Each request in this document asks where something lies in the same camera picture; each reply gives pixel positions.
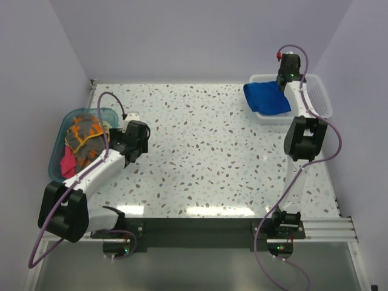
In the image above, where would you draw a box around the blue towel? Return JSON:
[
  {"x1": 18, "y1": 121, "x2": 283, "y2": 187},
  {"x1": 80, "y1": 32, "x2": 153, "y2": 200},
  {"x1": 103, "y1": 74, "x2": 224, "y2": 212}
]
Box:
[{"x1": 243, "y1": 81, "x2": 291, "y2": 116}]

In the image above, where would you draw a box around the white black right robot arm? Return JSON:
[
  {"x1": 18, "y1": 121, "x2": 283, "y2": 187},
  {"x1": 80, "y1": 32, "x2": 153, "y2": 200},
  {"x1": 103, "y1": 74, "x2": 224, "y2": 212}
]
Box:
[{"x1": 270, "y1": 52, "x2": 327, "y2": 238}]

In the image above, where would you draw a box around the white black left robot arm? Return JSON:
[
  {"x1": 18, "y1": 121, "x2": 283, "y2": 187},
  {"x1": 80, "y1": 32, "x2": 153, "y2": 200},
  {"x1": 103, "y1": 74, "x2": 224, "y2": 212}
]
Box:
[{"x1": 38, "y1": 120, "x2": 150, "y2": 243}]

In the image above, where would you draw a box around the green patterned towel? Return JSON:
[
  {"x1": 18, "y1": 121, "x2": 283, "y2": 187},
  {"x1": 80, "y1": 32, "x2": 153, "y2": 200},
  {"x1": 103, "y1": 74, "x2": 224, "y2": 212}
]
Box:
[{"x1": 102, "y1": 120, "x2": 112, "y2": 133}]

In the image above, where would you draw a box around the white plastic mesh basket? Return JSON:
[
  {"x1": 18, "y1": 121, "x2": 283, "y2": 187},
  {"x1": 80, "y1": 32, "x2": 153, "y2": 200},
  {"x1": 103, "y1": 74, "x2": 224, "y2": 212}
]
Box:
[{"x1": 248, "y1": 74, "x2": 333, "y2": 125}]

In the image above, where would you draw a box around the teal plastic bin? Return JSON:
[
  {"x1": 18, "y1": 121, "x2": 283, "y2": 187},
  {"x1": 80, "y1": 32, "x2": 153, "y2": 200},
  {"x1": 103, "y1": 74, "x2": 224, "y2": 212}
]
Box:
[{"x1": 48, "y1": 107, "x2": 119, "y2": 183}]

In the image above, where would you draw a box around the pink towel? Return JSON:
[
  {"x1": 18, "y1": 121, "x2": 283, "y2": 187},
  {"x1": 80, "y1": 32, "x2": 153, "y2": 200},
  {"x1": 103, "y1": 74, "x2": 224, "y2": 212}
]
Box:
[{"x1": 60, "y1": 145, "x2": 76, "y2": 179}]

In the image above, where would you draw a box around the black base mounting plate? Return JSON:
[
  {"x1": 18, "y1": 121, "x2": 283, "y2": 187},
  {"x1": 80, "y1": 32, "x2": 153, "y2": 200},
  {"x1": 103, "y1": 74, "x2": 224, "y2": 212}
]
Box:
[{"x1": 90, "y1": 217, "x2": 306, "y2": 254}]

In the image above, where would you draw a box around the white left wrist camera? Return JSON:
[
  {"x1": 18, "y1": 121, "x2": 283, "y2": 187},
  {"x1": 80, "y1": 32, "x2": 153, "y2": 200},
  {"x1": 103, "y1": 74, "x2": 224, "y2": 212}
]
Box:
[{"x1": 123, "y1": 112, "x2": 140, "y2": 121}]

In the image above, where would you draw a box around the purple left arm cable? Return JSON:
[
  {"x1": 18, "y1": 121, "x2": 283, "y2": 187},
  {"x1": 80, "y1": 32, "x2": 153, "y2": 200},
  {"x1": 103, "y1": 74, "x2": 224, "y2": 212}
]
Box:
[{"x1": 27, "y1": 92, "x2": 139, "y2": 269}]

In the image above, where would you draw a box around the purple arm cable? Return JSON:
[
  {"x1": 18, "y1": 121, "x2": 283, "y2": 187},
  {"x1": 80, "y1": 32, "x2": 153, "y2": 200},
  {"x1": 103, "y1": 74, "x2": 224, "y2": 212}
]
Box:
[
  {"x1": 253, "y1": 44, "x2": 343, "y2": 291},
  {"x1": 27, "y1": 92, "x2": 139, "y2": 269}
]

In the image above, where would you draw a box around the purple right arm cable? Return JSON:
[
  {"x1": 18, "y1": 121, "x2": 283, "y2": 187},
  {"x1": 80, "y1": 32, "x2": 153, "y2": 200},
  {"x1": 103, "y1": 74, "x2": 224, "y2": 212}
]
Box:
[{"x1": 253, "y1": 44, "x2": 343, "y2": 291}]

